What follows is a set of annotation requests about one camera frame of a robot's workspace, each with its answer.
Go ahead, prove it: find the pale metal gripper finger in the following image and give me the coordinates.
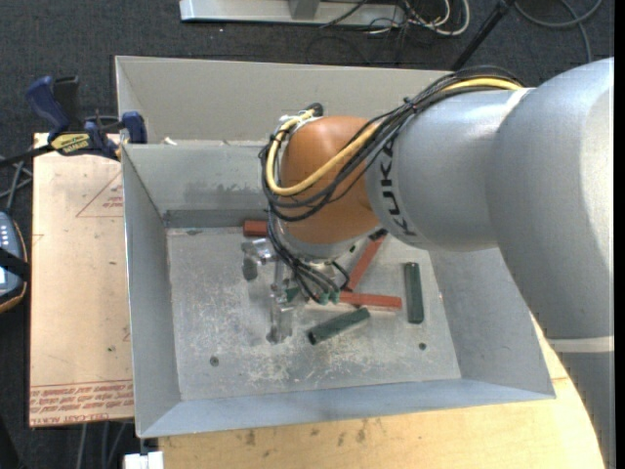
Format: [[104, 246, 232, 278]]
[[266, 283, 296, 345], [240, 238, 275, 283]]

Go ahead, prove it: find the dark green flat block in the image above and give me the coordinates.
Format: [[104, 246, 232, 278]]
[[306, 306, 372, 347], [402, 261, 426, 325]]

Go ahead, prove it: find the brown cardboard board, red print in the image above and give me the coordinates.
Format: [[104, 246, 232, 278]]
[[28, 132, 136, 429]]

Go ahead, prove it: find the grey metal bin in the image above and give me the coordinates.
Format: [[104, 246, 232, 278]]
[[114, 55, 557, 440]]

